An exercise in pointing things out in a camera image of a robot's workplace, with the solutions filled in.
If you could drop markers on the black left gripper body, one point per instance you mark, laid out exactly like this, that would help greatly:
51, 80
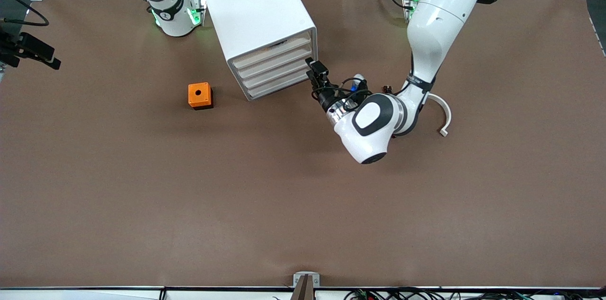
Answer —
325, 96

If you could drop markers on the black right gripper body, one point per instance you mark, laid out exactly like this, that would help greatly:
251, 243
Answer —
22, 46

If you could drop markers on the white plastic drawer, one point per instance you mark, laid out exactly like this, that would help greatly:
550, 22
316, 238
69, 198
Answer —
274, 83
274, 49
274, 60
274, 71

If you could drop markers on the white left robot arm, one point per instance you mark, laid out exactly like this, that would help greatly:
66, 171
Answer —
440, 30

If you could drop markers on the white drawer cabinet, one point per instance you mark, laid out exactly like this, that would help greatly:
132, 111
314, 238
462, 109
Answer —
255, 6

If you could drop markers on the brown table mat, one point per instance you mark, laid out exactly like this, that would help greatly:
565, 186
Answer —
303, 196

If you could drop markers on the orange box with hole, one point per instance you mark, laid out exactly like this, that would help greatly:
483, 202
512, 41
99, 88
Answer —
199, 94

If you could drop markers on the black switch with white face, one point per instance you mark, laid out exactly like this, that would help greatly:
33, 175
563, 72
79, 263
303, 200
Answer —
387, 88

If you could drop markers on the white curved plastic bracket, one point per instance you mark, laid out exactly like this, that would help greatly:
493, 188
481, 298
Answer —
448, 115

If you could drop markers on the metal bracket with post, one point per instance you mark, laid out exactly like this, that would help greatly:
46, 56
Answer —
306, 286

